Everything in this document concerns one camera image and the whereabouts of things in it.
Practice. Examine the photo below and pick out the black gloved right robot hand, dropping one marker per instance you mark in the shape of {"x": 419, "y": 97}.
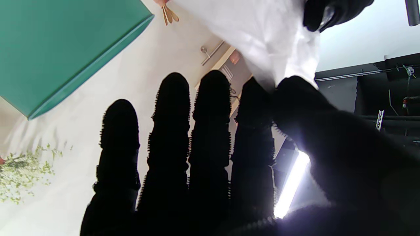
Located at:
{"x": 210, "y": 183}

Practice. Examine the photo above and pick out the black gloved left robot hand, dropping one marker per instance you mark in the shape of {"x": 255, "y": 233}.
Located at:
{"x": 338, "y": 9}

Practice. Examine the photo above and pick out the translucent white disposable glove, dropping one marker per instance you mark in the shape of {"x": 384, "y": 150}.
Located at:
{"x": 262, "y": 32}

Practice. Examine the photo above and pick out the teal plastic basket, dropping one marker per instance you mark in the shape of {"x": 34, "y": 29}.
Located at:
{"x": 59, "y": 46}

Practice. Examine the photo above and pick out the bright studio lamp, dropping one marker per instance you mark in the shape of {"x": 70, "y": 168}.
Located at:
{"x": 292, "y": 183}

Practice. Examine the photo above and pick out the red-brown pot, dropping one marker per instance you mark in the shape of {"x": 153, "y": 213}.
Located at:
{"x": 234, "y": 57}

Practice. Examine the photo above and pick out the tall terracotta flower vase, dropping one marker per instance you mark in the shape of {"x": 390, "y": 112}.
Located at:
{"x": 23, "y": 170}

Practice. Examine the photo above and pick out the dark metal frame rack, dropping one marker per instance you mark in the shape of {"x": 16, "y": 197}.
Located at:
{"x": 387, "y": 98}

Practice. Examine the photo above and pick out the wooden wall shelf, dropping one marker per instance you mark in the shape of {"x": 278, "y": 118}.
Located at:
{"x": 223, "y": 62}

